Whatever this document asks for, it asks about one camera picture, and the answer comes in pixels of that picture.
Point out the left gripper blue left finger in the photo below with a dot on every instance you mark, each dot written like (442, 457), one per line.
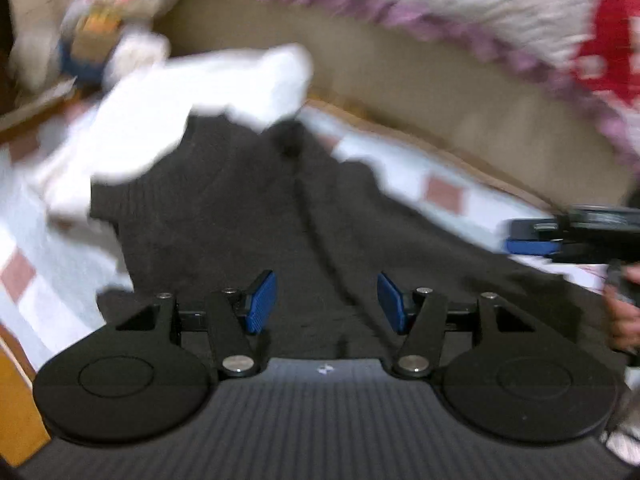
(230, 318)

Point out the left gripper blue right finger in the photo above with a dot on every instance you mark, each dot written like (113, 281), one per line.
(423, 317)

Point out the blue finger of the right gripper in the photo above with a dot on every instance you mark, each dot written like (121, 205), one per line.
(533, 228)
(531, 248)

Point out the dark grey cable-knit sweater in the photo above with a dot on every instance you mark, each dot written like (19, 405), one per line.
(229, 203)

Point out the person's right hand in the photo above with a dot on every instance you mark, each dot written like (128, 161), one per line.
(623, 320)

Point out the beige mattress side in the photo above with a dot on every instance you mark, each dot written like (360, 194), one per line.
(527, 128)

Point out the white red patterned quilt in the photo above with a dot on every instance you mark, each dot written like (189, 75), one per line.
(586, 51)

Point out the white folded garment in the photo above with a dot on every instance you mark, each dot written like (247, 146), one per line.
(143, 117)

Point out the grey bunny plush toy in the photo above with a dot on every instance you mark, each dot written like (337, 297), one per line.
(98, 42)

